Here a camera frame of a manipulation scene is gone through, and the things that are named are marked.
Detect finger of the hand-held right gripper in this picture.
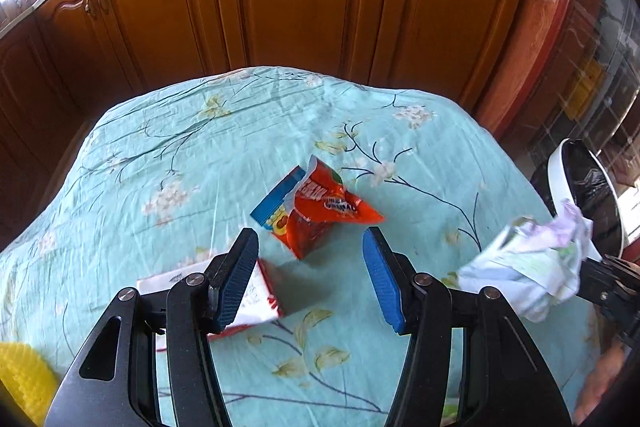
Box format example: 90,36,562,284
577,254,640,313

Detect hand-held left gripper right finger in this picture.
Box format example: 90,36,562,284
362,226,573,427

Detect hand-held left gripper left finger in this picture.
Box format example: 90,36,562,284
45,227,261,427

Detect red and white carton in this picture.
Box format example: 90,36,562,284
136,257,285,354

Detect white printed wrapper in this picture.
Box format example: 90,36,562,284
459,199,594,323

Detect orange and blue snack packet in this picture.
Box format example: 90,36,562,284
249,154,387,262

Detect white rimmed bin with black bag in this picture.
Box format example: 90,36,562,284
530,138,635,269

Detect person's right hand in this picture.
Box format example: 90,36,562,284
574,342,633,427

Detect teal floral tablecloth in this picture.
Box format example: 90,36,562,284
0,66,601,427

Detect glass door display cabinet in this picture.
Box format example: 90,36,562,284
475,0,640,212

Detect yellow foam fruit net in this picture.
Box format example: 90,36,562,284
0,341,59,427

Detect wooden base cabinets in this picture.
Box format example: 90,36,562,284
0,0,532,253

